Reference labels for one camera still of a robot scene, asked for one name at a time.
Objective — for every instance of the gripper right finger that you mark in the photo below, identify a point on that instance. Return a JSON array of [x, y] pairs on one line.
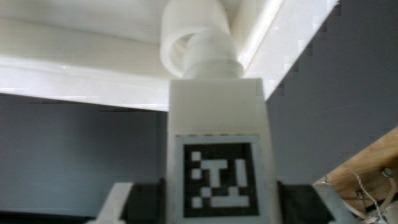
[[311, 205]]

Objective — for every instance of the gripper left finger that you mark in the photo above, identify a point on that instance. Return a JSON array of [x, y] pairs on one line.
[[133, 204]]

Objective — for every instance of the white square table top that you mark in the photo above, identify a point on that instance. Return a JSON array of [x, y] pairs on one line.
[[92, 50]]

